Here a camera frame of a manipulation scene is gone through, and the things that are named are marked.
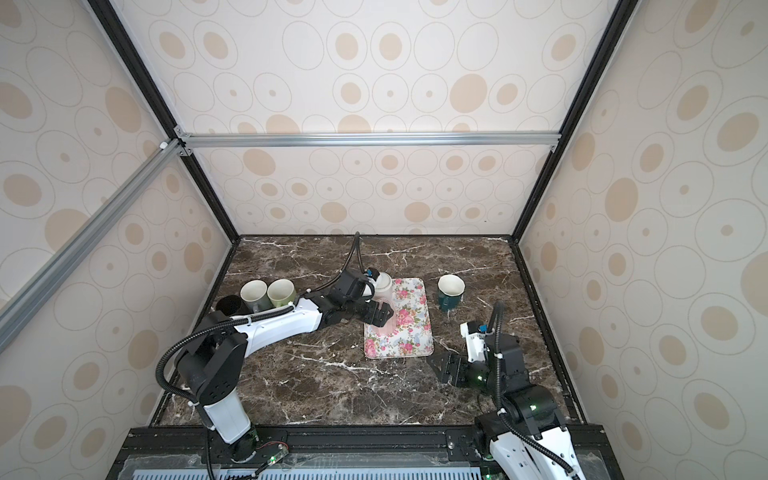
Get pink faceted mug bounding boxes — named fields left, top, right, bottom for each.
left=373, top=286, right=396, bottom=336

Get light green mug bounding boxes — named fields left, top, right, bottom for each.
left=267, top=279, right=297, bottom=308

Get dark teal mug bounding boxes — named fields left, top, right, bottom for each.
left=437, top=274, right=466, bottom=313

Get grey mug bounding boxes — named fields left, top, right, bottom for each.
left=240, top=280, right=273, bottom=313

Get black mug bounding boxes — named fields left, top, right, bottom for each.
left=215, top=295, right=251, bottom=317

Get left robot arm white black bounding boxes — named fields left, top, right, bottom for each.
left=155, top=268, right=394, bottom=445

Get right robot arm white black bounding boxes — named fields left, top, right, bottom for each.
left=427, top=331, right=582, bottom=479

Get white mug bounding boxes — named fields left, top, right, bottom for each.
left=370, top=272, right=394, bottom=293

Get floral rectangular tray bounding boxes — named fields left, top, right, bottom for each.
left=363, top=278, right=434, bottom=360

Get horizontal aluminium bar back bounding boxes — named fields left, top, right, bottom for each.
left=181, top=131, right=561, bottom=148

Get diagonal aluminium bar left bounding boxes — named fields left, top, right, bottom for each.
left=1, top=139, right=182, bottom=349

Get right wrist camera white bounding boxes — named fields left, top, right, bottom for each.
left=460, top=321, right=487, bottom=363

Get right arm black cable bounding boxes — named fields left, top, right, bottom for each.
left=488, top=301, right=580, bottom=480

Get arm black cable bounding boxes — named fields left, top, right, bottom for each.
left=154, top=232, right=367, bottom=403
left=488, top=301, right=580, bottom=480

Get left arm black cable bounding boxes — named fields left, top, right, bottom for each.
left=154, top=232, right=367, bottom=403

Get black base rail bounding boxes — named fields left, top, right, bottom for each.
left=107, top=422, right=625, bottom=480

